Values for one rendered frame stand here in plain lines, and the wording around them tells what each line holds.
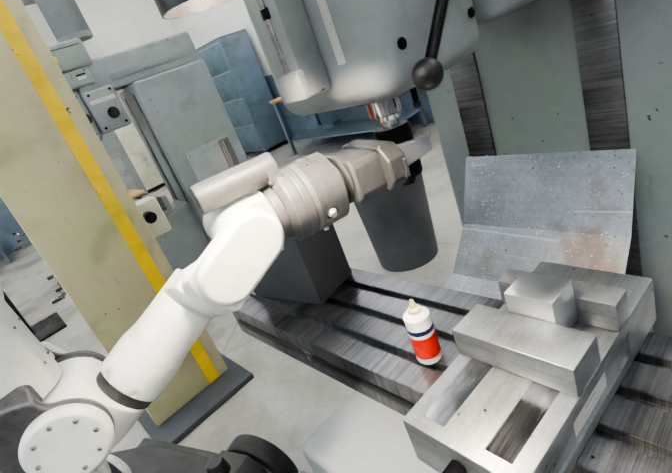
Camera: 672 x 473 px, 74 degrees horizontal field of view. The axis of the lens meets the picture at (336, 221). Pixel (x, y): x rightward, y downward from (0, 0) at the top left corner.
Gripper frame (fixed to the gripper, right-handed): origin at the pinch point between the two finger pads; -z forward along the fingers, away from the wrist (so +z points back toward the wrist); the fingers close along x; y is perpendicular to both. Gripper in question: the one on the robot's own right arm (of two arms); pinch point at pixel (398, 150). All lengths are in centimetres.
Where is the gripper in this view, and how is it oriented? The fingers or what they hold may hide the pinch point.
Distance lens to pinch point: 60.0
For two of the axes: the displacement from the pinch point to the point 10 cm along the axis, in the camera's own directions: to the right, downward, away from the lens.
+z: -8.3, 4.5, -3.3
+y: 3.3, 8.7, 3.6
